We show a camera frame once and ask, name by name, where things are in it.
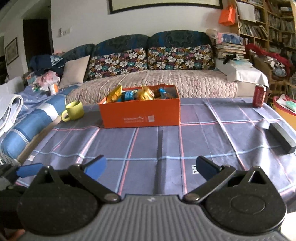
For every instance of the blue cookie snack bag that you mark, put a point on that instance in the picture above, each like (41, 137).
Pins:
(128, 95)

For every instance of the left floral cushion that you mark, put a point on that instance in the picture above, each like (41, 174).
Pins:
(117, 64)

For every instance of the stack of books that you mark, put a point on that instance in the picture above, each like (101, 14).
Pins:
(224, 50)

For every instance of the blue striped bedding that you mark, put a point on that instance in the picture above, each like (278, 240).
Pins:
(38, 111)

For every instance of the small framed wall picture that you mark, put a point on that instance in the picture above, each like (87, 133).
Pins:
(11, 51)

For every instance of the dark blue sofa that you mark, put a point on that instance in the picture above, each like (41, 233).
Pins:
(176, 38)

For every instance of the red soda can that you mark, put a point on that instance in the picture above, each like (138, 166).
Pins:
(259, 96)

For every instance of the yellow-green mug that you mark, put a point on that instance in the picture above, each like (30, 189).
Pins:
(73, 111)

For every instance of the white cloth on sofa arm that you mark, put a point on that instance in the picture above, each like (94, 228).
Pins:
(242, 71)

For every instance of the yellow chip bag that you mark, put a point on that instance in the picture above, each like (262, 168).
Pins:
(114, 94)

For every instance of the orange cardboard box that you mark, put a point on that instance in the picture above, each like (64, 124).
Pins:
(136, 113)

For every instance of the framed flower painting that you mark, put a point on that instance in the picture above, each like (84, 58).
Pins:
(117, 6)

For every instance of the white wall switch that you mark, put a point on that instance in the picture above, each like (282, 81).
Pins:
(62, 32)

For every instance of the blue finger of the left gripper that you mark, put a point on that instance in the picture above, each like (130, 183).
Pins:
(28, 170)

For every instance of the red-brown snack bar packet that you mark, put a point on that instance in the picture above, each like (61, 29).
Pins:
(160, 94)

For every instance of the black rectangular box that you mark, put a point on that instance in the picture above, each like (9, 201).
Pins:
(285, 140)

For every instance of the wooden bookshelf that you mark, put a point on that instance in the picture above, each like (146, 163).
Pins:
(270, 25)

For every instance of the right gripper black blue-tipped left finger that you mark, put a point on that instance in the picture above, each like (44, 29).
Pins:
(87, 175)

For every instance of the orange paper bag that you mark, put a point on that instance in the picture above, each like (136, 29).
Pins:
(227, 16)

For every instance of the blue plaid tablecloth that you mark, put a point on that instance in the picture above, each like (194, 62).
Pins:
(161, 160)

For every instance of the yellow round-label snack bag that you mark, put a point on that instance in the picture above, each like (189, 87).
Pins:
(145, 93)

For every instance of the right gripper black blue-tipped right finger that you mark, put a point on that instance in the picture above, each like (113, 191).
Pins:
(216, 177)

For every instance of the pink quilted sofa cover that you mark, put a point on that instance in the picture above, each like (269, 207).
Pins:
(189, 84)

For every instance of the floral cushion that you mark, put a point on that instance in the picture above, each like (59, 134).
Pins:
(117, 64)
(179, 58)

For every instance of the beige plain pillow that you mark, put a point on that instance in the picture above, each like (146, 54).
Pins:
(74, 72)

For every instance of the right floral cushion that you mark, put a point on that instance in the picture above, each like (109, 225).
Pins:
(179, 58)

